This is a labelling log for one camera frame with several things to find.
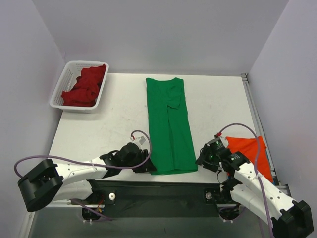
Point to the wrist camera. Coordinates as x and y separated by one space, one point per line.
223 140
138 141

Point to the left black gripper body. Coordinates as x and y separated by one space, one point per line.
144 161

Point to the white plastic basket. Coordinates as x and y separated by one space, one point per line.
67 80

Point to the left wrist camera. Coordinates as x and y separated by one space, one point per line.
138 141

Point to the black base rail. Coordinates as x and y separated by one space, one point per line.
136 199

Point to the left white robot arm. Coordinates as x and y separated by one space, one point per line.
49 181

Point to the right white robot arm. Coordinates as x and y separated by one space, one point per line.
245 186

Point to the aluminium frame rail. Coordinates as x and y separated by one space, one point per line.
212 103

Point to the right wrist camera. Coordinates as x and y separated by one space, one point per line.
223 140

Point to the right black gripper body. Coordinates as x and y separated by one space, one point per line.
202 161

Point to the green t shirt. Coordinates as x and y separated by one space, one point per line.
170 134

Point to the dark red t shirt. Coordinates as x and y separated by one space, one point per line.
86 90

